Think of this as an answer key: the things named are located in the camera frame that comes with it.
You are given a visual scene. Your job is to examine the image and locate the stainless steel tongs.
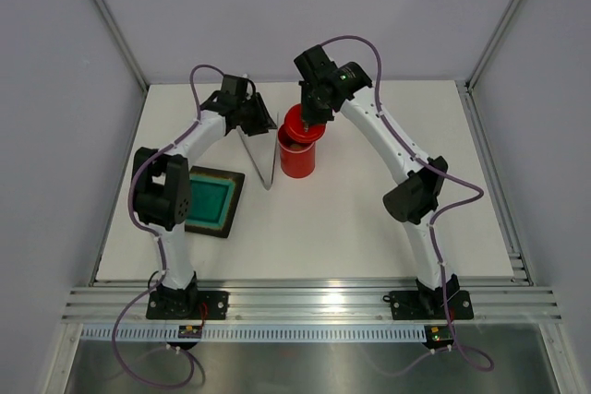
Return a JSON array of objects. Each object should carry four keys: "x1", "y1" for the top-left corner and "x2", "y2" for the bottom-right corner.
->
[{"x1": 236, "y1": 126, "x2": 278, "y2": 191}]

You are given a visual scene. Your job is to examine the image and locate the red lid with metal handle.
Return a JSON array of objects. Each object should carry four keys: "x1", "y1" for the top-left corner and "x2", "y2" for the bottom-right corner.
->
[{"x1": 283, "y1": 103, "x2": 326, "y2": 144}]

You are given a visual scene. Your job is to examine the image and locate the red cylindrical canister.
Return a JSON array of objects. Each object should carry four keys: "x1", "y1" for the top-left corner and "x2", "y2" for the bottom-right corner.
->
[{"x1": 277, "y1": 125, "x2": 316, "y2": 179}]

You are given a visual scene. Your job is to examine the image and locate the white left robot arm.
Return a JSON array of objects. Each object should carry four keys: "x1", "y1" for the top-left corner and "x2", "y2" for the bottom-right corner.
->
[{"x1": 127, "y1": 74, "x2": 277, "y2": 319}]

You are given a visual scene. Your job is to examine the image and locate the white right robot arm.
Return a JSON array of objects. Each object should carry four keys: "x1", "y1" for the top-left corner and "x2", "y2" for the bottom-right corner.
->
[{"x1": 284, "y1": 45, "x2": 459, "y2": 316}]

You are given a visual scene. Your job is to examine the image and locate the black green square plate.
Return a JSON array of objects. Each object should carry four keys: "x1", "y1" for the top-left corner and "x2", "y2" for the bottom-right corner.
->
[{"x1": 185, "y1": 166, "x2": 246, "y2": 239}]

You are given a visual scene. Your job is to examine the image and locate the left aluminium frame post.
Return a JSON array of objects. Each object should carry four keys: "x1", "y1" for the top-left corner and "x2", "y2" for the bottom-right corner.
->
[{"x1": 90, "y1": 0, "x2": 150, "y2": 97}]

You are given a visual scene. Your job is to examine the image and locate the aluminium frame post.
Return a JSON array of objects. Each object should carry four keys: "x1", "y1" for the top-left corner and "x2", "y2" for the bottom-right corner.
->
[
  {"x1": 90, "y1": 0, "x2": 150, "y2": 97},
  {"x1": 464, "y1": 0, "x2": 525, "y2": 94}
]

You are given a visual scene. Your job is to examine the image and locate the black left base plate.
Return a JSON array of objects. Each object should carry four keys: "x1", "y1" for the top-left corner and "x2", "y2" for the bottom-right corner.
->
[{"x1": 146, "y1": 290, "x2": 230, "y2": 320}]

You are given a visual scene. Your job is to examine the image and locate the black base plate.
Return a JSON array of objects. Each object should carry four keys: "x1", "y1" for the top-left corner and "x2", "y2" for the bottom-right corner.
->
[
  {"x1": 146, "y1": 290, "x2": 230, "y2": 320},
  {"x1": 382, "y1": 290, "x2": 475, "y2": 321}
]

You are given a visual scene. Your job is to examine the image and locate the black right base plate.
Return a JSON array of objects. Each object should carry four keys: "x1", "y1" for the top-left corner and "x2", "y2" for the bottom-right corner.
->
[{"x1": 382, "y1": 290, "x2": 475, "y2": 321}]

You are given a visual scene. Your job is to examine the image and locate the aluminium mounting rail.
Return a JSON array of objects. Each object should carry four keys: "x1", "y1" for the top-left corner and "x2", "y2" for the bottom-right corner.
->
[{"x1": 61, "y1": 279, "x2": 562, "y2": 324}]

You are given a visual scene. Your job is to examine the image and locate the right aluminium frame post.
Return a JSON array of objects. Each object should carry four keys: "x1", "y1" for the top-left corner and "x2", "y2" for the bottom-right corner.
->
[{"x1": 464, "y1": 0, "x2": 525, "y2": 94}]

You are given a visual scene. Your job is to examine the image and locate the white slotted cable duct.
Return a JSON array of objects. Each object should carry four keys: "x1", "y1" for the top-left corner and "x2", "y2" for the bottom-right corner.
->
[{"x1": 81, "y1": 324, "x2": 427, "y2": 343}]

